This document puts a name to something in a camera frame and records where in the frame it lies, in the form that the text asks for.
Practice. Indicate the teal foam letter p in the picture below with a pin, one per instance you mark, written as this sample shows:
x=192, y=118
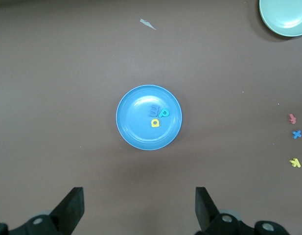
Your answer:
x=160, y=114

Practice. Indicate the blue foam letter x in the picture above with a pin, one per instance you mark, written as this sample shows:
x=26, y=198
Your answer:
x=296, y=134

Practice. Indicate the brown table mat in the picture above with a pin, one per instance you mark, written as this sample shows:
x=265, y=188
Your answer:
x=55, y=98

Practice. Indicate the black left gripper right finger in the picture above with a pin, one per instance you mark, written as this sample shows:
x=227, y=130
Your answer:
x=205, y=213

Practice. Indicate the small grey paper scrap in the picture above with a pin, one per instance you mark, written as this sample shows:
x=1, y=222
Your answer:
x=146, y=22

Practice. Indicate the yellow foam letter k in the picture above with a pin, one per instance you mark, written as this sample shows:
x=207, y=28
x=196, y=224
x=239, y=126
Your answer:
x=295, y=162

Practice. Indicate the red foam letter f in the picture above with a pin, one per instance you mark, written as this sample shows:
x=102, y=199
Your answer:
x=292, y=119

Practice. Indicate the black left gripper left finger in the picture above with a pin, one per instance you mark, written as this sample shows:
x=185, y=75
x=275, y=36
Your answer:
x=70, y=210

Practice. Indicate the pale green round plate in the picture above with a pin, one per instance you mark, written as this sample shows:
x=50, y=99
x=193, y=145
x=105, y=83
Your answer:
x=283, y=12

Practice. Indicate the blue round plate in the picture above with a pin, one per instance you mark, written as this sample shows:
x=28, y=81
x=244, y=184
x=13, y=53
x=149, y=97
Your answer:
x=136, y=127

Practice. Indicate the yellow foam letter d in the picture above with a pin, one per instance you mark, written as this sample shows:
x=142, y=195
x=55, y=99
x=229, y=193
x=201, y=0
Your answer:
x=158, y=124

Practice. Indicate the purple-blue foam letter E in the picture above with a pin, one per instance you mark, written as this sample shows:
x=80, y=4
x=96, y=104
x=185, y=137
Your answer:
x=158, y=110

